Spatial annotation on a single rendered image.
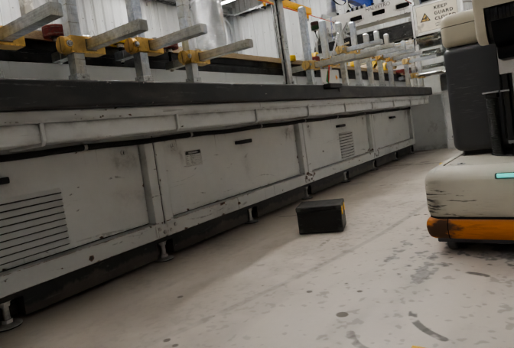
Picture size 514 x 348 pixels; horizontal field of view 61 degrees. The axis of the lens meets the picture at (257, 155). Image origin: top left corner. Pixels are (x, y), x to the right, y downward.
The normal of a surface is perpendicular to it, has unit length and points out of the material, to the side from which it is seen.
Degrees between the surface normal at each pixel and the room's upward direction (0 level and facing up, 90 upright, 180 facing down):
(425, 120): 90
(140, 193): 90
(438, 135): 90
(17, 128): 90
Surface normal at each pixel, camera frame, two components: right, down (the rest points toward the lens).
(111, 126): 0.81, -0.08
